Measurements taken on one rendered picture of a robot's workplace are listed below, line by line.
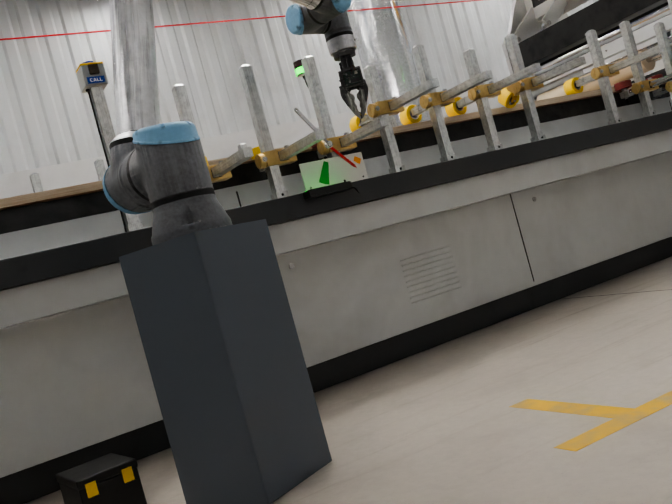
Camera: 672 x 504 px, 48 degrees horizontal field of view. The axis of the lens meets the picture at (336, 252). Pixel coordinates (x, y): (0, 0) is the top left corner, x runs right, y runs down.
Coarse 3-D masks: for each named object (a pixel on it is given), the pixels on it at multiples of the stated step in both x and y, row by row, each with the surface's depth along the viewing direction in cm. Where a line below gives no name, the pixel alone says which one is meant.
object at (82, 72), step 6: (78, 66) 224; (84, 66) 223; (102, 66) 226; (78, 72) 226; (84, 72) 223; (102, 72) 226; (78, 78) 227; (84, 78) 223; (84, 84) 223; (90, 84) 223; (96, 84) 224; (102, 84) 225; (84, 90) 226
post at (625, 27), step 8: (624, 24) 351; (624, 32) 352; (632, 32) 353; (624, 40) 353; (632, 40) 352; (632, 48) 351; (640, 64) 352; (632, 72) 354; (640, 72) 352; (640, 80) 351; (640, 96) 353; (648, 96) 352; (648, 104) 351
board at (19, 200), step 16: (560, 96) 350; (576, 96) 355; (592, 96) 361; (496, 112) 329; (512, 112) 337; (400, 128) 302; (416, 128) 306; (48, 192) 233; (64, 192) 235; (80, 192) 237; (0, 208) 226
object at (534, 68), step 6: (528, 66) 282; (534, 66) 280; (540, 66) 281; (516, 72) 288; (522, 72) 285; (528, 72) 283; (534, 72) 281; (504, 78) 294; (510, 78) 291; (516, 78) 288; (522, 78) 287; (492, 84) 300; (498, 84) 297; (504, 84) 294; (510, 84) 294; (492, 90) 300; (498, 90) 301; (462, 102) 316; (468, 102) 314
